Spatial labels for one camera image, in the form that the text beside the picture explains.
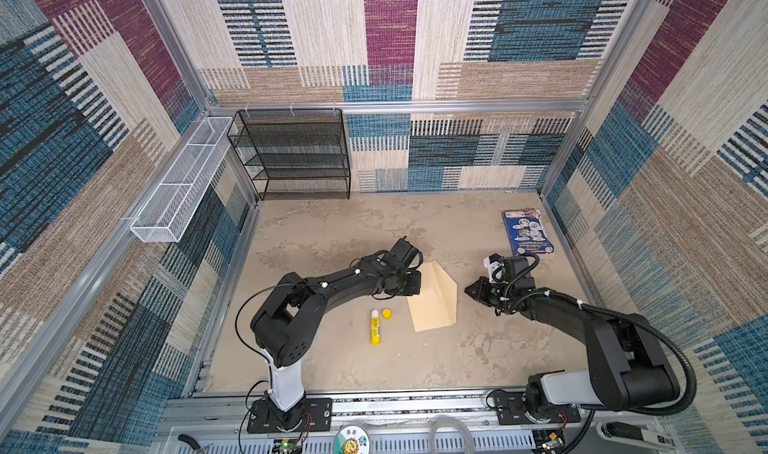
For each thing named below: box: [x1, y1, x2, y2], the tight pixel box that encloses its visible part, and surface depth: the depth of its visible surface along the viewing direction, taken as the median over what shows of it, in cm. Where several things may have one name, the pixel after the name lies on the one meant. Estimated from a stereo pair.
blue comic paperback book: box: [502, 208, 555, 257], surface depth 107 cm
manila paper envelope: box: [407, 260, 457, 333], surface depth 94 cm
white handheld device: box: [595, 421, 678, 449], surface depth 68 cm
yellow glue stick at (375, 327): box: [370, 309, 381, 345], surface depth 87 cm
